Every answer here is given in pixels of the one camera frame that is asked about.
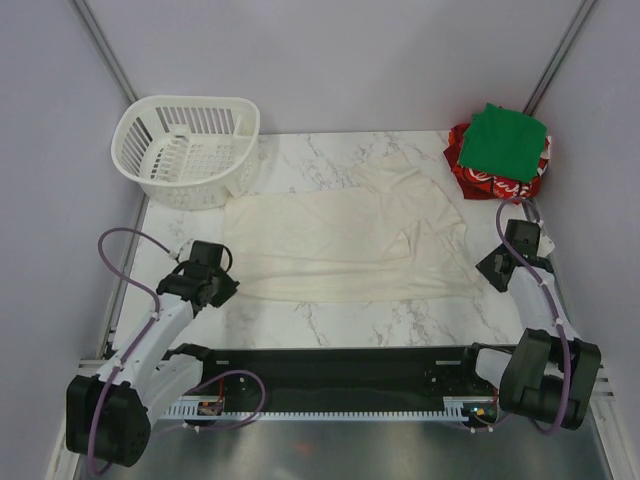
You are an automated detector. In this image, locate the cream white t shirt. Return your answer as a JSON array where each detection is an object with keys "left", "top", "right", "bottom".
[{"left": 223, "top": 154, "right": 481, "bottom": 303}]

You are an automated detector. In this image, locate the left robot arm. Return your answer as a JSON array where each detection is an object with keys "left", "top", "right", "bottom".
[{"left": 65, "top": 241, "right": 239, "bottom": 467}]

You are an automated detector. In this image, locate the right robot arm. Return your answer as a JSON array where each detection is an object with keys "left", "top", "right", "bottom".
[{"left": 457, "top": 219, "right": 601, "bottom": 432}]

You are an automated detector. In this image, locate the folded red printed t shirt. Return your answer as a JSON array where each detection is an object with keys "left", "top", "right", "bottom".
[{"left": 443, "top": 123, "right": 552, "bottom": 200}]

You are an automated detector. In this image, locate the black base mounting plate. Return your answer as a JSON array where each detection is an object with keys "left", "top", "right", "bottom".
[{"left": 164, "top": 344, "right": 517, "bottom": 414}]

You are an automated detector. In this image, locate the folded green t shirt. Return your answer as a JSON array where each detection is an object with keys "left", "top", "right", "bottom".
[{"left": 459, "top": 103, "right": 547, "bottom": 183}]

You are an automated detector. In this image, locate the white plastic laundry basket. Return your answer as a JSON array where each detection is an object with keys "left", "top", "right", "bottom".
[{"left": 111, "top": 95, "right": 261, "bottom": 210}]

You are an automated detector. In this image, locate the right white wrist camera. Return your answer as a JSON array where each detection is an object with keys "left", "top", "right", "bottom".
[{"left": 537, "top": 229, "right": 556, "bottom": 258}]

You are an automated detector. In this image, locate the left aluminium table rail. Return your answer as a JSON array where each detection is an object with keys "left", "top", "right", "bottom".
[{"left": 96, "top": 194, "right": 149, "bottom": 359}]

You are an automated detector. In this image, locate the white slotted cable duct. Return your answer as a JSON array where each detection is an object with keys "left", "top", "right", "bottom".
[{"left": 160, "top": 397, "right": 495, "bottom": 422}]

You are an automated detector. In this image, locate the right aluminium frame post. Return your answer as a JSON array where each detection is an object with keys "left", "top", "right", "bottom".
[{"left": 522, "top": 0, "right": 601, "bottom": 117}]

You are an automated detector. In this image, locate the aluminium frame post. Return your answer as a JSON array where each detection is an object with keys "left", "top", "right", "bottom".
[
  {"left": 69, "top": 0, "right": 138, "bottom": 104},
  {"left": 522, "top": 0, "right": 601, "bottom": 117}
]

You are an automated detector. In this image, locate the left aluminium frame post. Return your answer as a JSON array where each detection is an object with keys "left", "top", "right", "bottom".
[{"left": 69, "top": 0, "right": 138, "bottom": 104}]

